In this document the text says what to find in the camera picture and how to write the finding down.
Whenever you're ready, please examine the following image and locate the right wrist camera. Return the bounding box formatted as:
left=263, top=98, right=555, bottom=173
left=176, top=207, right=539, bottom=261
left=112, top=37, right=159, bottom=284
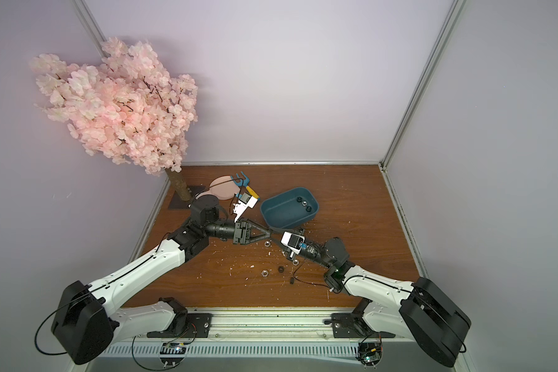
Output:
left=281, top=232, right=305, bottom=254

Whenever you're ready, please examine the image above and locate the teal plastic storage box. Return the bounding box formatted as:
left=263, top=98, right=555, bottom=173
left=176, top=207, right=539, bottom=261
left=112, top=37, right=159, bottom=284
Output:
left=260, top=187, right=319, bottom=229

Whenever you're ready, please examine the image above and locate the dark square tree base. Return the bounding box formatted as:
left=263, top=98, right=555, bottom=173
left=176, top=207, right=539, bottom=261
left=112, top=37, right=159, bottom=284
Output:
left=167, top=185, right=206, bottom=210

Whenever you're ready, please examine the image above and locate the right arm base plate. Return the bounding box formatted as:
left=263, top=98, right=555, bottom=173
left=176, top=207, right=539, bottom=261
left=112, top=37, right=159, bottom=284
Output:
left=323, top=312, right=379, bottom=339

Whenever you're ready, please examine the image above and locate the aluminium front rail frame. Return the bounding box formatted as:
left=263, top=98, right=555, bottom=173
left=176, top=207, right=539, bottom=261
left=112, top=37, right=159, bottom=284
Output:
left=69, top=306, right=475, bottom=372

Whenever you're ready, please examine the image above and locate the pink plastic dustpan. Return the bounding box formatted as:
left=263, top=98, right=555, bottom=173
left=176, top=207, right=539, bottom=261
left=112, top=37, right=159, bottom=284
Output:
left=195, top=175, right=240, bottom=201

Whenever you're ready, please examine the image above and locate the right controller board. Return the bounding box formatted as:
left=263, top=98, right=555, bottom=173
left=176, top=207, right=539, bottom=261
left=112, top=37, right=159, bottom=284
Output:
left=356, top=343, right=383, bottom=368

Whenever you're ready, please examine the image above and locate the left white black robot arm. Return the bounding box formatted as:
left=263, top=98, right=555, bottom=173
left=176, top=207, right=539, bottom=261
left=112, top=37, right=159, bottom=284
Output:
left=51, top=195, right=272, bottom=365

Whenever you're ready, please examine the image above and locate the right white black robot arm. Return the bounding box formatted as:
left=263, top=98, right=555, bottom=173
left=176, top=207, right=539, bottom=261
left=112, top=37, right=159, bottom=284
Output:
left=281, top=232, right=471, bottom=367

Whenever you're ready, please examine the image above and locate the pink artificial blossom tree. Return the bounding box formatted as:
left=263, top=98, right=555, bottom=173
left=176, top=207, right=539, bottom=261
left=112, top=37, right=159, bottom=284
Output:
left=29, top=37, right=198, bottom=202

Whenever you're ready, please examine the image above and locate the blue yellow toy rake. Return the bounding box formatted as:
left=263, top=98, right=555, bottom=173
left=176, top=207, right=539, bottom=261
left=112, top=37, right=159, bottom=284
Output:
left=231, top=171, right=260, bottom=199

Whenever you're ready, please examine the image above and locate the controller board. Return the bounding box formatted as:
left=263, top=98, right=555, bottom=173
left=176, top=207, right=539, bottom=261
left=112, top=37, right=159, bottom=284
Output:
left=356, top=343, right=383, bottom=368
left=159, top=342, right=188, bottom=370

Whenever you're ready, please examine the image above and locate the left controller board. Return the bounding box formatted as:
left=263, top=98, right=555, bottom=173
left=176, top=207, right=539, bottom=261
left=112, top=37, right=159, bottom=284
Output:
left=159, top=342, right=188, bottom=370

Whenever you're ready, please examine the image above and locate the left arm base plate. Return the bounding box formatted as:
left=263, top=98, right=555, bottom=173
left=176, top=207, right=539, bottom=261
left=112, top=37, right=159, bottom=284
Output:
left=147, top=313, right=212, bottom=339

